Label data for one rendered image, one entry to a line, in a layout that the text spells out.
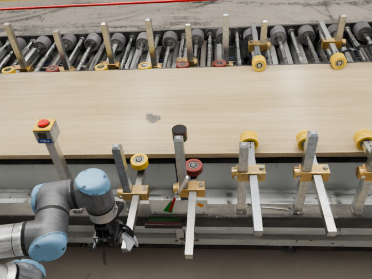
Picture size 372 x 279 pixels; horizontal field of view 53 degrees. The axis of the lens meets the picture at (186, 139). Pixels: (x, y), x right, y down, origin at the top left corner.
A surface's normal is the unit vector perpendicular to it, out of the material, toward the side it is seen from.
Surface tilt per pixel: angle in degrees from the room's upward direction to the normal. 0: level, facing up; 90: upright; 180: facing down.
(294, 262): 0
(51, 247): 90
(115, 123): 0
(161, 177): 90
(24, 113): 0
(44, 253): 90
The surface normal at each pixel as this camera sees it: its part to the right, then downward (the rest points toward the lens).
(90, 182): 0.02, -0.76
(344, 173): -0.06, 0.66
